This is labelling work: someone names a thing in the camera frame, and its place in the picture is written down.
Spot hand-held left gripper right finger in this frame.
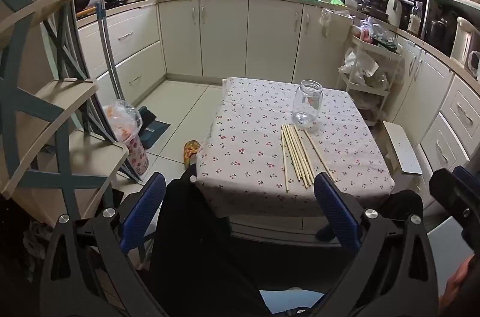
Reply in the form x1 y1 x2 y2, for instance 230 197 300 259
314 172 439 317

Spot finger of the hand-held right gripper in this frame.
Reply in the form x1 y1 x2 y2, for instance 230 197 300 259
452 166 480 191
429 169 480 254

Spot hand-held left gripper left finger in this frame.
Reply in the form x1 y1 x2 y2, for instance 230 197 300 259
39 172 169 317

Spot bundle of wooden chopsticks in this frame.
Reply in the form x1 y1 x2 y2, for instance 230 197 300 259
280 123 336 193

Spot clear glass jar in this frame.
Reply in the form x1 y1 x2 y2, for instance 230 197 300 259
292 79 324 126

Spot person's right hand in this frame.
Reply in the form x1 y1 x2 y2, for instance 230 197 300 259
440 255 477 308

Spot floral trash bin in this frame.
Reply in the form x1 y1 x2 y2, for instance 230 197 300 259
103 100 150 175

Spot person's left leg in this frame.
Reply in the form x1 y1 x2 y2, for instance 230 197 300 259
148 167 271 317

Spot white wooden stool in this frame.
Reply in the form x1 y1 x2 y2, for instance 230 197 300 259
382 120 424 177

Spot yellow floral slipper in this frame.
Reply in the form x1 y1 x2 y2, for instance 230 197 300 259
182 140 201 168

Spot dark teal dustpan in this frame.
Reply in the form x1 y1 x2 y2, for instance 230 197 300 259
137 106 171 149

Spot cherry print tablecloth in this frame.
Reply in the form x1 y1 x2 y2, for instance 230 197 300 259
195 77 396 218

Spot white thermal pot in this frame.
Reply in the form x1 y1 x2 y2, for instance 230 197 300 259
450 16 476 64

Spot white rolling cart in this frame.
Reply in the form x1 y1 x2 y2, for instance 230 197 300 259
337 34 404 126

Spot black kettle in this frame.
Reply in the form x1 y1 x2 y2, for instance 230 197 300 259
431 19 451 46

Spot wooden tiered shelf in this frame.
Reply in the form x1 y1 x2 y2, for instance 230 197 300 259
0 0 130 220

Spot white plastic bag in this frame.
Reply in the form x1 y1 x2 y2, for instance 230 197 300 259
338 49 379 85

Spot clear bottle with label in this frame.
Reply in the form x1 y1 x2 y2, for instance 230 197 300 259
407 2 422 34

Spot packaged groceries pile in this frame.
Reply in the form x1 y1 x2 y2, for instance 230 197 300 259
352 17 398 49

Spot white cutting board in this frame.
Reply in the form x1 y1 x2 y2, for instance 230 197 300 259
386 0 404 29

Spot cream kitchen base cabinets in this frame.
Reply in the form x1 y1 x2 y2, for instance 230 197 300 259
75 0 480 198

